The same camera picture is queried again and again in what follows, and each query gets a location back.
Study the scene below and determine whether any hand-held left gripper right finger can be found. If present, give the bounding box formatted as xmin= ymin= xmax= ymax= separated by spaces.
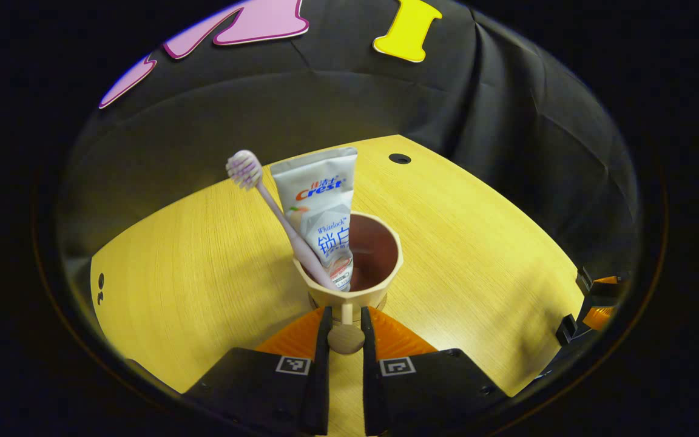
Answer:
xmin=360 ymin=305 xmax=511 ymax=436

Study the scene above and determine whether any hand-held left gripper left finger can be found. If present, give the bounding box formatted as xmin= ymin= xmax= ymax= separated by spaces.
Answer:
xmin=183 ymin=305 xmax=333 ymax=436

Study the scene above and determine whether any beige cup with handle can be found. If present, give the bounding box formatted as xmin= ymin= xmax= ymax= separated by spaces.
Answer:
xmin=292 ymin=211 xmax=404 ymax=356

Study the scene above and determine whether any pink toothbrush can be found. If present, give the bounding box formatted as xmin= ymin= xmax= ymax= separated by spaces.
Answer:
xmin=226 ymin=150 xmax=341 ymax=291

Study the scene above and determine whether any white toothpaste tube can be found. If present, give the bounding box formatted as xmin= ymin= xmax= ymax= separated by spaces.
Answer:
xmin=269 ymin=146 xmax=359 ymax=292

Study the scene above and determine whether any wooden desktop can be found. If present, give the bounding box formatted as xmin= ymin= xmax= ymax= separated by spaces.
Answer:
xmin=90 ymin=135 xmax=586 ymax=437

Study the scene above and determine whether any black backdrop cloth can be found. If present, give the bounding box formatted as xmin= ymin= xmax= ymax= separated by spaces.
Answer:
xmin=58 ymin=0 xmax=641 ymax=389

